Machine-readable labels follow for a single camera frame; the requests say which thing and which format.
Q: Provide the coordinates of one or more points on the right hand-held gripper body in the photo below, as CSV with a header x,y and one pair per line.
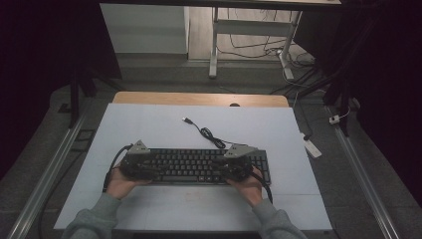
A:
x,y
239,169

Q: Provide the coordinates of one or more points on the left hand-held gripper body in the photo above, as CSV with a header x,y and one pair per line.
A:
x,y
134,166

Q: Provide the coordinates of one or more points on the black keyboard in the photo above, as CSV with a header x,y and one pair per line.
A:
x,y
189,166

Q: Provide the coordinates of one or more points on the person's right hand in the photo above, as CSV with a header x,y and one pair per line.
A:
x,y
249,192

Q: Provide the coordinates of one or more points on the person's left hand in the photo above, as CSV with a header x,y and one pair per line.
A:
x,y
121,187

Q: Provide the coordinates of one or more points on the white table cover sheet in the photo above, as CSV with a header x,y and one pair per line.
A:
x,y
149,126

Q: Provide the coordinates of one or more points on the black floor plate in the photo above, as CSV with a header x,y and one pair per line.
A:
x,y
83,139

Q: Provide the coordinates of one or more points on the white power strip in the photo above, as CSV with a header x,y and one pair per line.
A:
x,y
312,147

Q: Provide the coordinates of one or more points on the black metal stand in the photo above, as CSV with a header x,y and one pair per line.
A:
x,y
74,99
343,99

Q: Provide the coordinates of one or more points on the small white adapter box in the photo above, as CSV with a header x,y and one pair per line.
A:
x,y
334,119

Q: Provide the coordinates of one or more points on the white cabinet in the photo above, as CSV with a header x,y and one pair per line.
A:
x,y
146,30

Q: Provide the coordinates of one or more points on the aluminium rail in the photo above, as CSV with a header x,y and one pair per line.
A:
x,y
365,179
49,176

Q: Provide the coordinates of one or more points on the white desk frame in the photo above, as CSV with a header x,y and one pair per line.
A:
x,y
252,27

